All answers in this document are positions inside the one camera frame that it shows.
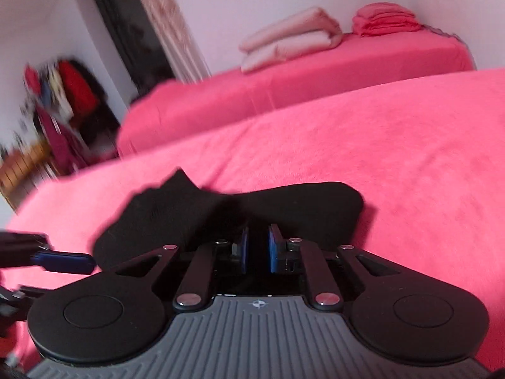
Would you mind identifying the pale patterned curtain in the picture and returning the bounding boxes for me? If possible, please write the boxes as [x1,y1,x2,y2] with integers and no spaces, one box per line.
[130,0,212,84]

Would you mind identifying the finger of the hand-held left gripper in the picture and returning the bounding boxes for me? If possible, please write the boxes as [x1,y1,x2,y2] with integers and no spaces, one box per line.
[0,232,96,276]
[0,283,46,317]

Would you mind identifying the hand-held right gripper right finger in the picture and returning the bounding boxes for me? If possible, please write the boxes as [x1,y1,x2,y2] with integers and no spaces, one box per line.
[268,224,400,311]

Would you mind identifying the dark doorway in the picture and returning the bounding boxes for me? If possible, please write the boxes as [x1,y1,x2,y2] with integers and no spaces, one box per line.
[89,0,176,101]

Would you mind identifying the wooden furniture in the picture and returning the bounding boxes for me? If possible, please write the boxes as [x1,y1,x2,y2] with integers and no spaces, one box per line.
[0,141,53,203]

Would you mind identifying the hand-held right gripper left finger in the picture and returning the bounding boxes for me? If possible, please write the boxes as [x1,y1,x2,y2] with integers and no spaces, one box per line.
[114,226,250,311]

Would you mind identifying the black pants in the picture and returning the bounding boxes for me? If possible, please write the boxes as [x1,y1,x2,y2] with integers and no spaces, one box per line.
[92,168,364,274]

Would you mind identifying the pink fleece blanket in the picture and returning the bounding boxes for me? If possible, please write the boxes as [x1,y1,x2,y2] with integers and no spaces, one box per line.
[8,68,505,372]

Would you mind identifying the hanging clothes rack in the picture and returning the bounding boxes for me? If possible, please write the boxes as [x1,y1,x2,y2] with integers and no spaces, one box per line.
[19,57,120,176]

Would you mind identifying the folded pink cloth stack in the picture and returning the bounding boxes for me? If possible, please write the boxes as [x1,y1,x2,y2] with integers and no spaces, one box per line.
[351,2,419,39]

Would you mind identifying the pink covered bed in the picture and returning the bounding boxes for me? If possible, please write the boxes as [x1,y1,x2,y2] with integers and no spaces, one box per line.
[116,32,474,157]

